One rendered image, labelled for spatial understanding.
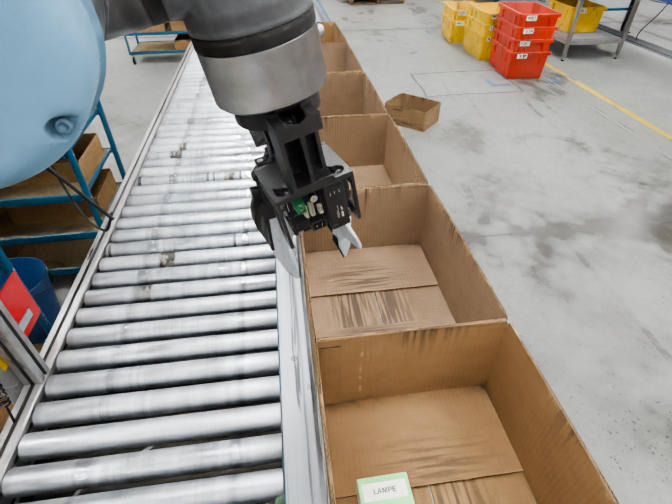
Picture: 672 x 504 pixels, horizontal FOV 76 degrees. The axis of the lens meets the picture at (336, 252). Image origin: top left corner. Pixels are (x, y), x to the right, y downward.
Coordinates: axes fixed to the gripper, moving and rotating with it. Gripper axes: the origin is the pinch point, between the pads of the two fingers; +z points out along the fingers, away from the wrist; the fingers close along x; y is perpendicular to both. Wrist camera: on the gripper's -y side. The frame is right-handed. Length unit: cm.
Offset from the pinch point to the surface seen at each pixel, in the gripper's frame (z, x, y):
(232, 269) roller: 45, -12, -56
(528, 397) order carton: 26.2, 19.5, 16.3
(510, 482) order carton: 36.3, 13.1, 21.6
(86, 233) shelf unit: 74, -68, -155
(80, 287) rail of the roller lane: 38, -49, -66
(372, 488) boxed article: 28.9, -5.0, 15.4
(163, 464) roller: 40, -36, -10
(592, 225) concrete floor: 160, 186, -92
